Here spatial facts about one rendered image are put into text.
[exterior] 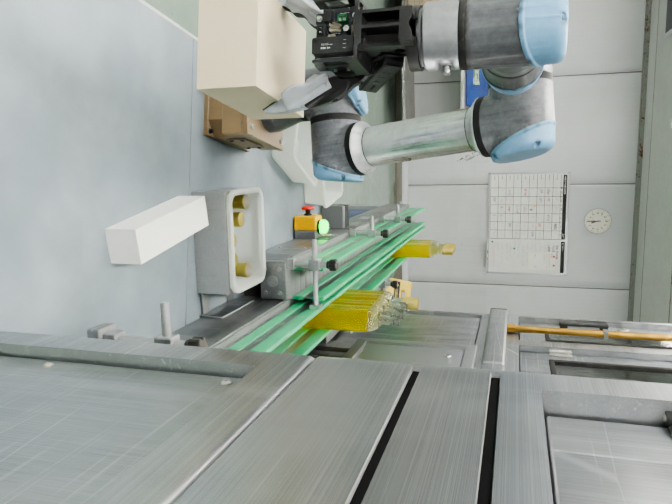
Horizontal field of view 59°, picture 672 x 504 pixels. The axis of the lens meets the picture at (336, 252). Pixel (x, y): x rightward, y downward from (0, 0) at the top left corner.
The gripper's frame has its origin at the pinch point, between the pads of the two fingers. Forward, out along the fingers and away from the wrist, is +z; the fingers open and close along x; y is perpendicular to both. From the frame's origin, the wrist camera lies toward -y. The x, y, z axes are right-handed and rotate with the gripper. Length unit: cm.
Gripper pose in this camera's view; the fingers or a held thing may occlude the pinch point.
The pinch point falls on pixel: (267, 57)
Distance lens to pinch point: 80.3
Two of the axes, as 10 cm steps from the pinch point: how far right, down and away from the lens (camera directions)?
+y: -3.0, -0.1, -9.6
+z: -9.5, -0.3, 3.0
